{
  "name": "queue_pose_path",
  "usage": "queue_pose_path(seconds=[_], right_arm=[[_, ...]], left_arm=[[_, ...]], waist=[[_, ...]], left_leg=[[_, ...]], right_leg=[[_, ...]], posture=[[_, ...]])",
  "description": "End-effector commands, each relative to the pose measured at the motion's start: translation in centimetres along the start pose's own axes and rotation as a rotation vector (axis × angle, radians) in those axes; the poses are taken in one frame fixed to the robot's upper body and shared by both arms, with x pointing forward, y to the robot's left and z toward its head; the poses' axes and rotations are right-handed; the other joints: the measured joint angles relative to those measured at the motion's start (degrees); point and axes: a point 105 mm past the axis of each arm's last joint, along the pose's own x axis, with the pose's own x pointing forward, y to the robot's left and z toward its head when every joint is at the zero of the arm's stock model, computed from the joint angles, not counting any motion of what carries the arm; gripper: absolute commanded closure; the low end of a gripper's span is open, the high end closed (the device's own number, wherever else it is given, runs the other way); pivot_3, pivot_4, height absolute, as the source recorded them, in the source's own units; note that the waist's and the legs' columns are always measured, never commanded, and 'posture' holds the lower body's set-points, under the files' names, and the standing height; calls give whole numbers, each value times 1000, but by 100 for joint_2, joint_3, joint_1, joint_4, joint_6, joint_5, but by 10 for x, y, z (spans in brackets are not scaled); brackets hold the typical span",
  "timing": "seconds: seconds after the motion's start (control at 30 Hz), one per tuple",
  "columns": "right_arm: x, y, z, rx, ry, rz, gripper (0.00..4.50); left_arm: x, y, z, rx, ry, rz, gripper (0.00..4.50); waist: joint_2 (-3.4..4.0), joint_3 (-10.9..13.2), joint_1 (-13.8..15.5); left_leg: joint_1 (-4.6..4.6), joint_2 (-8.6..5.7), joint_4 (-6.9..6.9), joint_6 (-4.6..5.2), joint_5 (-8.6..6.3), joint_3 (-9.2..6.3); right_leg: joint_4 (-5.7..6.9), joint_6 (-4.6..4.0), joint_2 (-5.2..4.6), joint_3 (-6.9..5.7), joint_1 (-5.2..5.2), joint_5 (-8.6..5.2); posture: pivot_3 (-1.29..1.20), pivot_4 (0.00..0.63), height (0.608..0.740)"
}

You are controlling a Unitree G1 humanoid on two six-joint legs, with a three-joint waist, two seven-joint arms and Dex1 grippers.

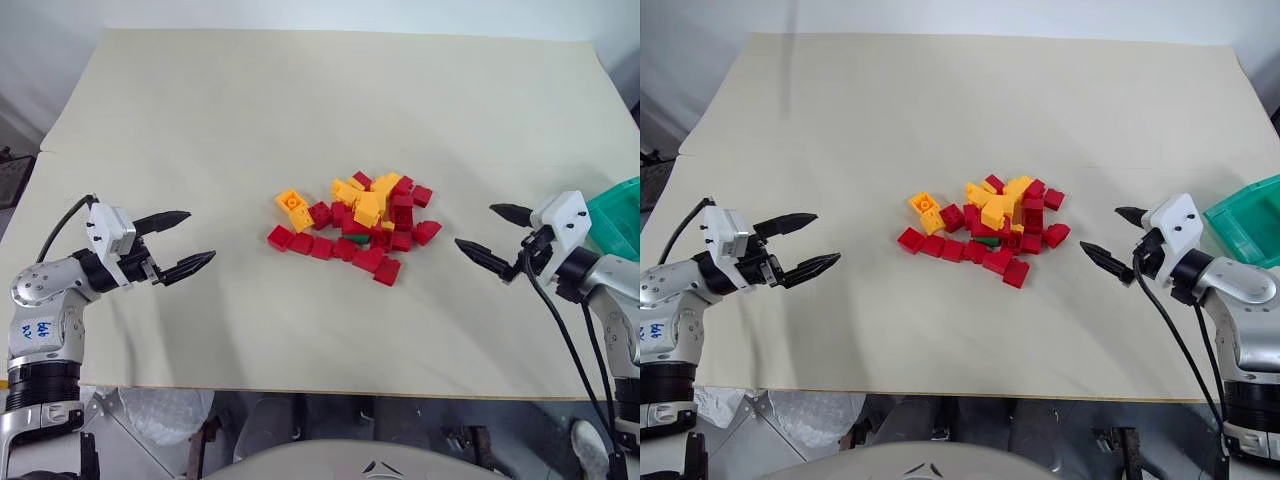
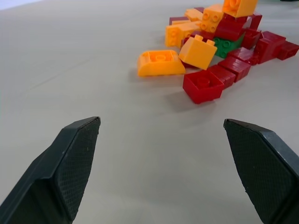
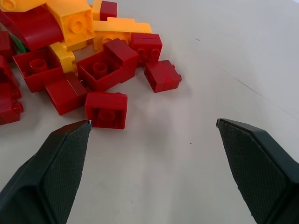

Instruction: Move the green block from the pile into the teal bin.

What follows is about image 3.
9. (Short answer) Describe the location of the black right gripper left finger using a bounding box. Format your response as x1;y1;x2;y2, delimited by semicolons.
0;119;93;224

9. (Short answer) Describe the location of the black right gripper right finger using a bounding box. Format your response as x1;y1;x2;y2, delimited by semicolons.
216;118;299;224

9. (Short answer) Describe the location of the yellow building block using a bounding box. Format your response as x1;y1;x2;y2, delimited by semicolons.
48;41;78;77
89;0;103;21
45;0;95;52
93;17;153;52
0;0;47;14

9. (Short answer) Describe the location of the green plastic brick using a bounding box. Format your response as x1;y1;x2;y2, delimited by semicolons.
8;31;30;54

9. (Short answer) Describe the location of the dark red curved plastic brick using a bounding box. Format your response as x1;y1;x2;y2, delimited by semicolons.
0;4;64;52

